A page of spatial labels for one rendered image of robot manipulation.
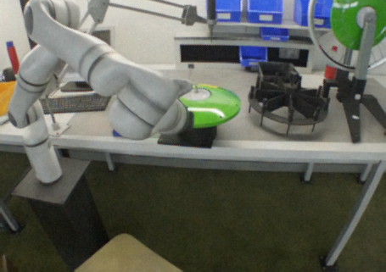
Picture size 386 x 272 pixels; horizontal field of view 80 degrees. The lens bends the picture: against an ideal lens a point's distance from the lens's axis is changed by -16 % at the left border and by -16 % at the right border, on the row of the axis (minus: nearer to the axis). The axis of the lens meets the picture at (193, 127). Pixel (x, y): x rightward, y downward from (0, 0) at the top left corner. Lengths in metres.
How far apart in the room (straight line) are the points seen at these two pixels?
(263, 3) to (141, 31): 0.81
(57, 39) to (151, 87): 0.22
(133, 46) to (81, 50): 1.48
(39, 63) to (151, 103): 0.40
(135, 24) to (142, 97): 1.54
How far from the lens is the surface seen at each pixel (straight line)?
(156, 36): 1.85
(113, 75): 0.41
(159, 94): 0.36
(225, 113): 0.87
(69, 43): 0.47
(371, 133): 1.26
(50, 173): 1.03
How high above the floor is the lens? 1.49
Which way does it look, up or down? 32 degrees down
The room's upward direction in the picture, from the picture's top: 2 degrees counter-clockwise
